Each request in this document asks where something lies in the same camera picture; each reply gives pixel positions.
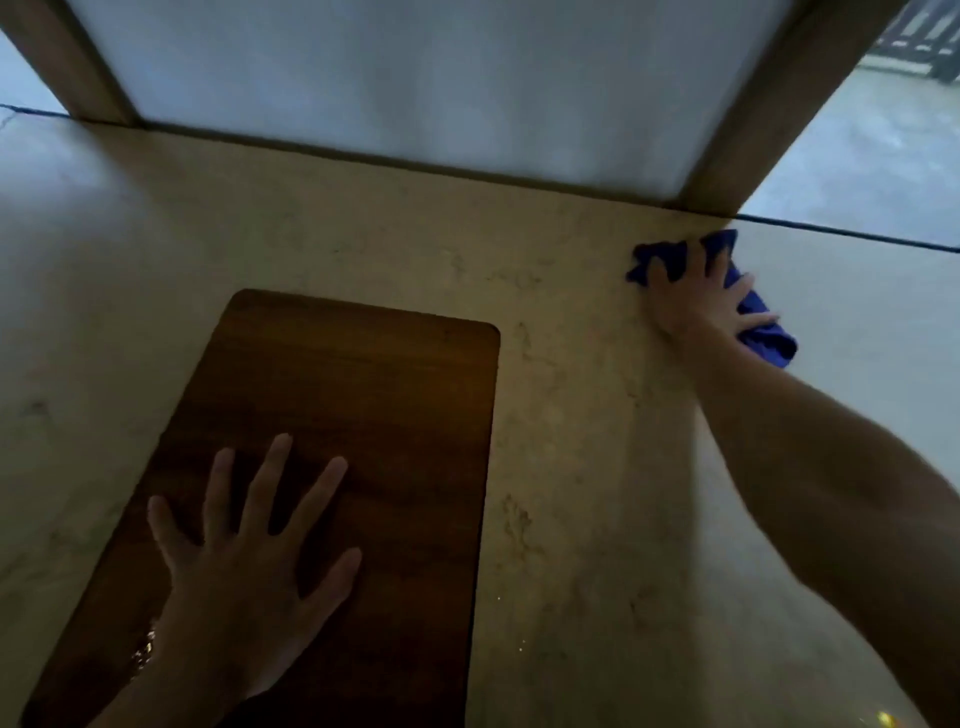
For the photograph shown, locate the person's right forearm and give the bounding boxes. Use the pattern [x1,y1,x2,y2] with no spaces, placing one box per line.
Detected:
[678,324,960,728]

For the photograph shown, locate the dark brown wooden board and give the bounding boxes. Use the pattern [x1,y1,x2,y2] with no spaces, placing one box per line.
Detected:
[18,288,502,728]

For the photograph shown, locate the narrow brown wooden frame post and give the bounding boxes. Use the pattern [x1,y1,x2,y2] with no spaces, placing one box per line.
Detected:
[0,0,142,127]

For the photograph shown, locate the black metal railing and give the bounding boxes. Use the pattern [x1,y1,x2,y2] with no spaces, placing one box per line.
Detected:
[870,0,960,84]

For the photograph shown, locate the frosted white panel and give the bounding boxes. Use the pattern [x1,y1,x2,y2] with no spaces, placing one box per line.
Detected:
[66,0,796,204]

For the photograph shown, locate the person's left forearm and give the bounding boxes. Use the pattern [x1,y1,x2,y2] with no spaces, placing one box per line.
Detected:
[88,636,260,728]

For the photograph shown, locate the person's right hand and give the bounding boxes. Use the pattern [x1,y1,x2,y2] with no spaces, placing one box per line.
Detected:
[648,239,781,348]

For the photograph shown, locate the wide brown wooden frame post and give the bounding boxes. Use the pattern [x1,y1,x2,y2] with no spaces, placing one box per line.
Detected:
[673,0,910,216]

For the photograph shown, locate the blue cleaning cloth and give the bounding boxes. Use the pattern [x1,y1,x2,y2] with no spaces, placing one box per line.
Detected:
[626,228,799,369]

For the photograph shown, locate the person's left hand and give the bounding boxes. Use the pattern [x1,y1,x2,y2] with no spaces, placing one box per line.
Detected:
[146,432,363,700]

